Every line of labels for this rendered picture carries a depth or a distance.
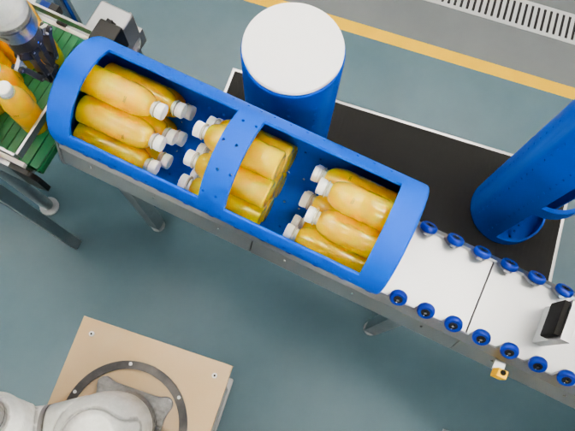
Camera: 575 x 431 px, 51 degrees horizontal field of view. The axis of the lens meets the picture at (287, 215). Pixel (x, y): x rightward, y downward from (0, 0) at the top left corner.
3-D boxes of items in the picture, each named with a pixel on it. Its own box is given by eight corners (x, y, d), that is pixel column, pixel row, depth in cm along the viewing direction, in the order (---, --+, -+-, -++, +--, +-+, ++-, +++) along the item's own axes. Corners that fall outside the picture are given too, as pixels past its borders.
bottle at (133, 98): (95, 60, 144) (169, 94, 142) (87, 88, 147) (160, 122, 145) (78, 61, 137) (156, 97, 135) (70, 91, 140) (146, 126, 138)
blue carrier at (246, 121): (367, 309, 149) (398, 274, 123) (62, 162, 156) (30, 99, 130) (407, 215, 160) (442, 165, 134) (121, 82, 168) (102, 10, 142)
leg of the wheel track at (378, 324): (374, 338, 243) (408, 326, 182) (361, 331, 243) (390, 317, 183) (379, 325, 244) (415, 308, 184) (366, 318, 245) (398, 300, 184)
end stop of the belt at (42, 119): (21, 158, 159) (17, 154, 156) (19, 157, 159) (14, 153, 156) (98, 38, 169) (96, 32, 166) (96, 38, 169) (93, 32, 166)
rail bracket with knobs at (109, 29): (115, 72, 172) (105, 53, 162) (93, 61, 172) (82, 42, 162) (133, 44, 174) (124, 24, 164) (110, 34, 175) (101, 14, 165)
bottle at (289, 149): (287, 170, 149) (214, 136, 150) (298, 144, 146) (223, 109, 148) (279, 177, 142) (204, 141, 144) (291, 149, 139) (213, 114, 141)
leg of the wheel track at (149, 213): (161, 233, 252) (126, 189, 191) (149, 228, 252) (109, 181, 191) (167, 221, 253) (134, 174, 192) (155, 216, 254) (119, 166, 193)
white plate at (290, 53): (351, 90, 157) (350, 92, 158) (339, -2, 164) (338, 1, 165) (245, 97, 156) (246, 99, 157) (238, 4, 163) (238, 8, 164)
